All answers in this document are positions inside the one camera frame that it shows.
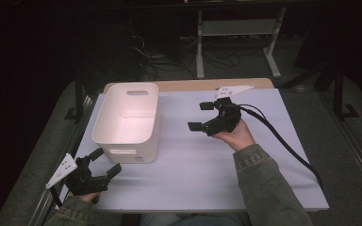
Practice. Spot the white metal desk frame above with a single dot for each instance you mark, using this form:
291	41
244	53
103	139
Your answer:
238	27

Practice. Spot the white plastic storage bin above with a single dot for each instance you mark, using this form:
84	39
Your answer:
128	125

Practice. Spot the wooden table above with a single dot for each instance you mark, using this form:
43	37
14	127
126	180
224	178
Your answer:
182	84

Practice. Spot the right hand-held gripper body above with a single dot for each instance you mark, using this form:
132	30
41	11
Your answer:
227	119

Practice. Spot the person's left hand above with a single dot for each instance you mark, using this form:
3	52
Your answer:
87	197

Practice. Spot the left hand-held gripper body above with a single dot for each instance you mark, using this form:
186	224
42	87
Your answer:
85	183

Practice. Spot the person's right hand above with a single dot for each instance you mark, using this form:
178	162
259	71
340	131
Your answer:
237	138

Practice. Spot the white table cover sheet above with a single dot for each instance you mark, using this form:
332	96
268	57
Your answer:
194	175

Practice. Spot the black metal stand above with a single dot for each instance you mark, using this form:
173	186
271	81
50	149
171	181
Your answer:
79	94
339	94

